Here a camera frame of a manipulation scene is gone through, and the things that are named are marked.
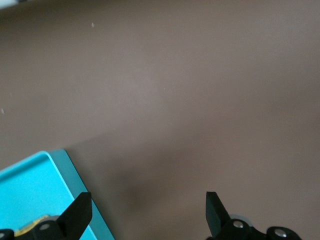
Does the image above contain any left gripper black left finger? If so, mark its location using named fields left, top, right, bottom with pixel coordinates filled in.
left=0, top=191, right=93, bottom=240

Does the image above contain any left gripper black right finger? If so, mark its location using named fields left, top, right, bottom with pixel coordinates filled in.
left=205, top=191, right=301, bottom=240

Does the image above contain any yellow beetle toy car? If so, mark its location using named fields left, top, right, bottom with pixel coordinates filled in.
left=13, top=213, right=61, bottom=238

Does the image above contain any teal plastic bin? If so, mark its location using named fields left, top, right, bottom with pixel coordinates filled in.
left=0, top=149, right=116, bottom=240

